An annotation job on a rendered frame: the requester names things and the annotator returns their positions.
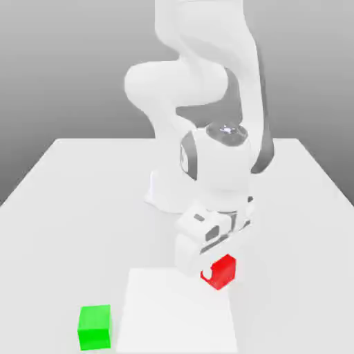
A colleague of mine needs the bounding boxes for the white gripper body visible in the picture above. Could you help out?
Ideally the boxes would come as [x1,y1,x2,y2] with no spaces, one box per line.
[174,231,236,279]

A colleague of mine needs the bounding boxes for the small green cube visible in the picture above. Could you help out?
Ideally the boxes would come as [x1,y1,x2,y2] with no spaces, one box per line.
[77,304,112,352]

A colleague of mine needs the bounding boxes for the small red cube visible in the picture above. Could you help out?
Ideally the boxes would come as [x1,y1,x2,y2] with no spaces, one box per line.
[200,253,238,291]

